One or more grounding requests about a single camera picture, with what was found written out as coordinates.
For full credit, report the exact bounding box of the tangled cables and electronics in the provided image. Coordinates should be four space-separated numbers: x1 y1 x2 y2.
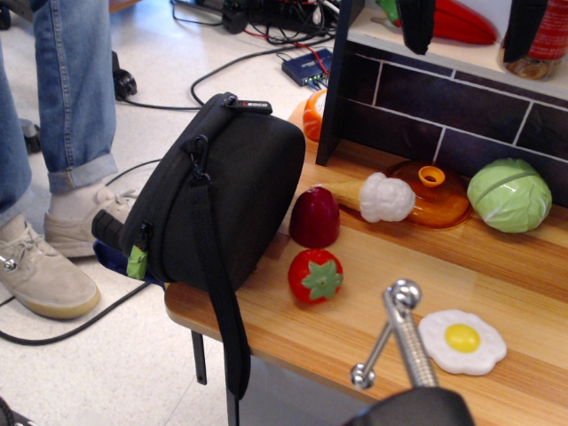
170 0 341 46

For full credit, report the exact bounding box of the blue jeans left leg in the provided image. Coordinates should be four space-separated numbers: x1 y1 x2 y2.
1 56 32 225

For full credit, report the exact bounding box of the black bag strap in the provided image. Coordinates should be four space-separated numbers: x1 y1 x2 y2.
189 177 252 401

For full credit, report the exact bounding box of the dark tiled toy shelf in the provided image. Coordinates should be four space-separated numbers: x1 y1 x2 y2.
316 1 567 205

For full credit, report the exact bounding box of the blue network switch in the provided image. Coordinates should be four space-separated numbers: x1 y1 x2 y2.
281 49 333 86

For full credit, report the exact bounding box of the green tape zipper pull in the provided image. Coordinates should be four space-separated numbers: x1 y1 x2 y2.
126 245 148 280

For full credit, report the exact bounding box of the orange toy salmon sushi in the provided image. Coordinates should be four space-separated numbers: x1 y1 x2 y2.
289 89 327 142

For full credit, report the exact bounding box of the blue jeans leg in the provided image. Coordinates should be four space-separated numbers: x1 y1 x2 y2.
1 56 32 225
31 1 116 193

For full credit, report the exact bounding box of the black clamp body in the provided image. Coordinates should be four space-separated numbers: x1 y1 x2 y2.
345 387 475 425

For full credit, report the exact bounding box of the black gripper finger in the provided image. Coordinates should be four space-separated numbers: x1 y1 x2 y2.
396 0 436 55
502 0 548 63

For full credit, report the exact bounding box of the beige sneaker far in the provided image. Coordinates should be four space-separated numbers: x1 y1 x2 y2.
44 182 137 258

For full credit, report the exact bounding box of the toy ice cream cone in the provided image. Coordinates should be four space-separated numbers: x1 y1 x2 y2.
316 172 416 223

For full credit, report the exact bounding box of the black caster wheel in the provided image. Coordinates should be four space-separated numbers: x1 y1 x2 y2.
112 51 138 100

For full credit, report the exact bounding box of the blue jeans right leg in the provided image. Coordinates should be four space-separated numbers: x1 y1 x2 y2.
31 1 116 193

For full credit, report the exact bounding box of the beige sneaker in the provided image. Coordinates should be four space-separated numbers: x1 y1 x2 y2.
44 182 137 258
1 215 100 320

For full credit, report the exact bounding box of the green toy cabbage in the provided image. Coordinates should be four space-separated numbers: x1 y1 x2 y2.
467 158 552 233

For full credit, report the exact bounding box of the red toy strawberry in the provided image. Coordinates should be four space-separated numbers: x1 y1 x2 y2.
288 248 343 304

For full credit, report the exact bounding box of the orange glass pot lid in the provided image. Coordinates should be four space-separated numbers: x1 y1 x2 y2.
386 161 473 230

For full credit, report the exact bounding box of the toy fried egg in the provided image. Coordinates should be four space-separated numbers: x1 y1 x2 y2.
418 309 508 376

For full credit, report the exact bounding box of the metal clamp screw handle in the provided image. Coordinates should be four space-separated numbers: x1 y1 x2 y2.
351 279 438 391

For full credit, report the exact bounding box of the dark red toy onion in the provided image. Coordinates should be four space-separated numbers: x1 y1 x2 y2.
289 187 340 249

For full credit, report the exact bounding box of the red toy chili pepper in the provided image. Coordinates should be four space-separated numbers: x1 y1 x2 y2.
376 0 497 44

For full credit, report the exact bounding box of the black zipper bag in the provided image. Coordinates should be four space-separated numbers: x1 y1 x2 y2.
118 91 307 294

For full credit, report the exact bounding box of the blue clamp with black grip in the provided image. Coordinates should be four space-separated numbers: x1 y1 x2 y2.
91 209 166 290

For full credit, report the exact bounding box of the red labelled plastic jar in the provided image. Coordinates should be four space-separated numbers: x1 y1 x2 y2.
498 0 567 81

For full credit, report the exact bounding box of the beige sneaker near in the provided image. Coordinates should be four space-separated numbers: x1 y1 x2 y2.
1 215 100 320

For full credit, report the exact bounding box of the black floor cable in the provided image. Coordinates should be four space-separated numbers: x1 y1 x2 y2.
0 280 152 347

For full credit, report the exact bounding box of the black table leg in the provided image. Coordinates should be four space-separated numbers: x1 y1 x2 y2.
191 331 208 385

